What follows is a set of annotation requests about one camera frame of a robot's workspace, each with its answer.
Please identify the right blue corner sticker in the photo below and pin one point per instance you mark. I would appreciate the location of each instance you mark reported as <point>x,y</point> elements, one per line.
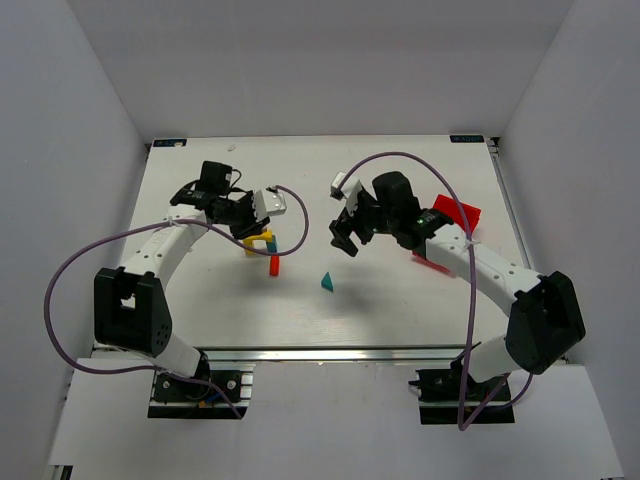
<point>466,138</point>

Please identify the yellow arch block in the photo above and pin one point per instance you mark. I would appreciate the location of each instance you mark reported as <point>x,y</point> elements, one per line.
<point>250,243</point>

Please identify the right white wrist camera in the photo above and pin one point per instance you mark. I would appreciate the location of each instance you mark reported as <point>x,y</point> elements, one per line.
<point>347,190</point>

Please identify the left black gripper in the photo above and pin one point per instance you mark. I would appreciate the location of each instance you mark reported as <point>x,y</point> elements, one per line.
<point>248,225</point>

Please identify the red cylinder block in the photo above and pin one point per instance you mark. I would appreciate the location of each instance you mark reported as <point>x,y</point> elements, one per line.
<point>274,266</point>

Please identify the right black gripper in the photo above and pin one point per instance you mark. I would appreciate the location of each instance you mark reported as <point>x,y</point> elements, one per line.
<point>353,226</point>

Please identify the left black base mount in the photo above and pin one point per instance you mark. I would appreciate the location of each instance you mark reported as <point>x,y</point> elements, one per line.
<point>179,400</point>

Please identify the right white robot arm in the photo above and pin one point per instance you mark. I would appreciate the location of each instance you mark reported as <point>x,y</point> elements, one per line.
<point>544,317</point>

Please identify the teal triangle block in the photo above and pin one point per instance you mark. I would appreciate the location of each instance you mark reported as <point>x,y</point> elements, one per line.
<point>327,283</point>

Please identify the left blue corner sticker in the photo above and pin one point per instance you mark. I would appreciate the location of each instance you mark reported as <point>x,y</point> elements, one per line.
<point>169,143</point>

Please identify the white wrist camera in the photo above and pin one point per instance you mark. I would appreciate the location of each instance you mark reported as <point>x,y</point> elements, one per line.
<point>268,202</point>
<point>347,190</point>

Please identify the blue corner sticker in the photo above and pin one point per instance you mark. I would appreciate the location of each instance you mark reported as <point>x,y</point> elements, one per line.
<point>169,143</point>
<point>466,138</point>

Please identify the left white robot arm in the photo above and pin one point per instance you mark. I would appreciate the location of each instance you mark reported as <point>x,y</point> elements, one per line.
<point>130,308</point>

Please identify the teal rectangular block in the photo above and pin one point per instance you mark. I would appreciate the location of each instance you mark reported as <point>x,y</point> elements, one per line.
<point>272,244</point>

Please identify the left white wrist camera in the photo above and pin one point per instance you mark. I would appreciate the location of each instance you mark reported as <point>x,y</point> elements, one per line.
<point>268,202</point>

